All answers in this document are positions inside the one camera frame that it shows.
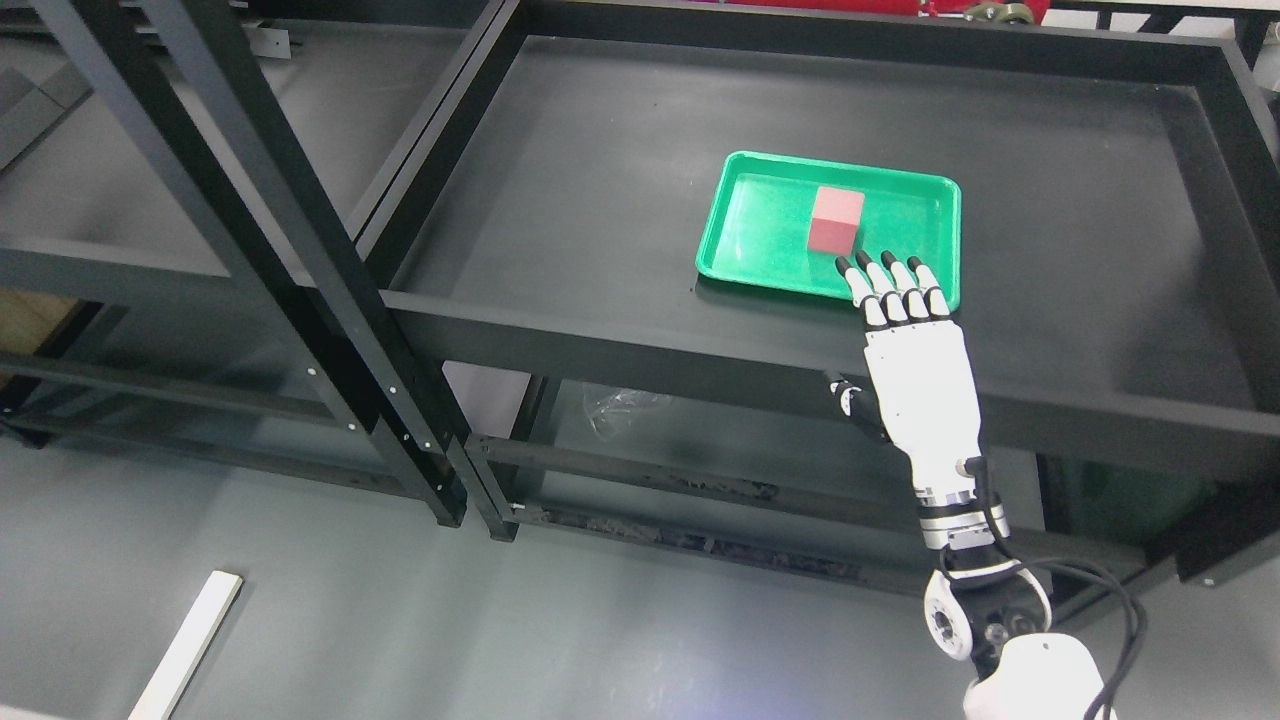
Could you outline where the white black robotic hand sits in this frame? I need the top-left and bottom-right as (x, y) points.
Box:
(826, 251), (982, 507)

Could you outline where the pink block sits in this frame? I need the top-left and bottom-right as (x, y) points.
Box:
(806, 186), (867, 256)

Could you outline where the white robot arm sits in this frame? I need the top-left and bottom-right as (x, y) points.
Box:
(922, 457), (1116, 719)

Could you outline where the green plastic tray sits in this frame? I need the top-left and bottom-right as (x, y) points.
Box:
(695, 151), (963, 310)

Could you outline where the right black metal shelf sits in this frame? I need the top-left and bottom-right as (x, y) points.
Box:
(358, 1), (1277, 583)

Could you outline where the black metal shelf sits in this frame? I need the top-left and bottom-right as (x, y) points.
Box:
(3, 1), (509, 538)
(358, 1), (1277, 583)

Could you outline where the left black metal shelf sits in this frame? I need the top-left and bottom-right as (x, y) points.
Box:
(3, 1), (509, 538)

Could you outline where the crumpled clear plastic bag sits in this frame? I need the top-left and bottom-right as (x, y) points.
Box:
(582, 383), (673, 441)

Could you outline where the red metal beam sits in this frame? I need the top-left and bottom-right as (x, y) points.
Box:
(723, 0), (1052, 26)

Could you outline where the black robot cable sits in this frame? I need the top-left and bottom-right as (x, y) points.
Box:
(975, 460), (1147, 720)

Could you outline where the white table leg frame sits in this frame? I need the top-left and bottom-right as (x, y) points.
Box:
(128, 570), (244, 719)

